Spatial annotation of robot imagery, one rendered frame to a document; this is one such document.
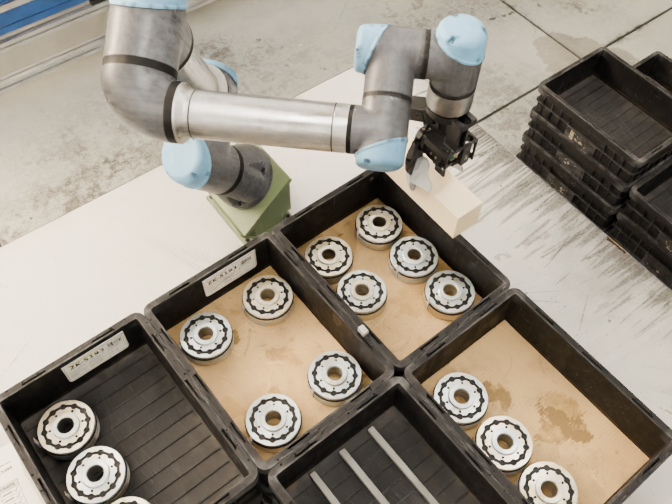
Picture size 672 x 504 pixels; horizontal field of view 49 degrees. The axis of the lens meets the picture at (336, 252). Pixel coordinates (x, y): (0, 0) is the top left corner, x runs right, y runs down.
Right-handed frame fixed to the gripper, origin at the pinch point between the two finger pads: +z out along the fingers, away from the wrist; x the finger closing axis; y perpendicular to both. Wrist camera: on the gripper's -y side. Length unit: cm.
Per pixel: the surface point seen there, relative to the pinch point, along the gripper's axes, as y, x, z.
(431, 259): 5.6, 0.7, 22.7
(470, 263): 12.5, 4.5, 19.0
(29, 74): -184, -29, 97
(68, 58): -184, -13, 97
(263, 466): 23, -53, 16
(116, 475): 7, -73, 23
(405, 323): 12.9, -12.2, 25.7
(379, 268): -0.5, -8.1, 25.7
